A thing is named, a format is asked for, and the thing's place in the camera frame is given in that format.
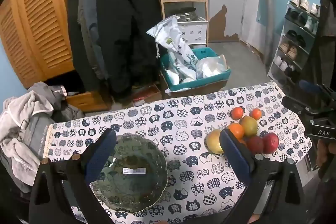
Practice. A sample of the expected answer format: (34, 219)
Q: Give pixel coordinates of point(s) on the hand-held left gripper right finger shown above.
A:
(235, 155)

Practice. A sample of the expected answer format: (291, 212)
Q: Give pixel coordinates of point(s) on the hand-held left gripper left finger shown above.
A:
(98, 158)

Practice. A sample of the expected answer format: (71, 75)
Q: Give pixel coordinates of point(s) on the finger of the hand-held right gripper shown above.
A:
(295, 106)
(309, 86)

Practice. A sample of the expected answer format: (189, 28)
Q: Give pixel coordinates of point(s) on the red apple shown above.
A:
(255, 144)
(271, 142)

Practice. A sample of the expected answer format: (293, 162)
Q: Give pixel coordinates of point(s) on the yellow green apple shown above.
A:
(214, 142)

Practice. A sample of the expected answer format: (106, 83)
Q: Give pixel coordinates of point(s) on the orange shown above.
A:
(236, 130)

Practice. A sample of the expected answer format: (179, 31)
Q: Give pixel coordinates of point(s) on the yellow green pear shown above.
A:
(249, 124)

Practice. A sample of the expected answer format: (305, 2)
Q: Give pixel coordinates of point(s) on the green glass bowl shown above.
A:
(131, 171)

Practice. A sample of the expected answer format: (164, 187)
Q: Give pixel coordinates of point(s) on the small tangerine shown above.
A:
(256, 113)
(237, 113)

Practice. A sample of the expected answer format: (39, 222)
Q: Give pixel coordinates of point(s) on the person's right hand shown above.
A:
(324, 155)

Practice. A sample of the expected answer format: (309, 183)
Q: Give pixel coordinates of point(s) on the metal shoe rack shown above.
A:
(275, 71)

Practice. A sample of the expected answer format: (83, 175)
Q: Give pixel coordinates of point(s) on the group of assorted shoes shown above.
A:
(291, 52)

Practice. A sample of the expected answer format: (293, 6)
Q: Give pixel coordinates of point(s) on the cat print tablecloth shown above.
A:
(189, 132)

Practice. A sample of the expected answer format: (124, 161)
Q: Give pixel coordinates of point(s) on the wooden drawer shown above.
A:
(88, 102)

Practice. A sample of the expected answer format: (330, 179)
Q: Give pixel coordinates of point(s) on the grey hoodie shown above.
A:
(63, 111)

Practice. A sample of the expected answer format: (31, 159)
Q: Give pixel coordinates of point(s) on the grey fabric bag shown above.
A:
(40, 132)

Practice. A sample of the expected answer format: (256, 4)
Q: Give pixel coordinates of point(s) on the red printed book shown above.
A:
(147, 95)

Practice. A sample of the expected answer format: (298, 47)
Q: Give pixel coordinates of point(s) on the teal plastic crate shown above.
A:
(199, 83)

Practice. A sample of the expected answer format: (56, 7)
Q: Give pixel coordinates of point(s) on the light grey bathrobe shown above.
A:
(21, 129)

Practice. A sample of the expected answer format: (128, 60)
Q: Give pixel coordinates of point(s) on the clear plastic bag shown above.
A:
(211, 66)

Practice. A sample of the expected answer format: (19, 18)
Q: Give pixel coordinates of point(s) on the white door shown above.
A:
(253, 3)

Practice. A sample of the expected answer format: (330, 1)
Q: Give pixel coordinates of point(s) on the white patterned storage box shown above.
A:
(195, 32)

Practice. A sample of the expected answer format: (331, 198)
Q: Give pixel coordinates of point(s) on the white printed rice bag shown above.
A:
(173, 43)

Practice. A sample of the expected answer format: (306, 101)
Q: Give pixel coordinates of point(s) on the black coat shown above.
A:
(126, 24)

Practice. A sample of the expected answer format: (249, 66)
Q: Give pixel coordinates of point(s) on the glass jar with dark lid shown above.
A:
(187, 15)

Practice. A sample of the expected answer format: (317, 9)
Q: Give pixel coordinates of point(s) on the grey jacket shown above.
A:
(88, 16)

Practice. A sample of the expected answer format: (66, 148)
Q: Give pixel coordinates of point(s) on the wooden louvered wardrobe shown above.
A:
(34, 27)

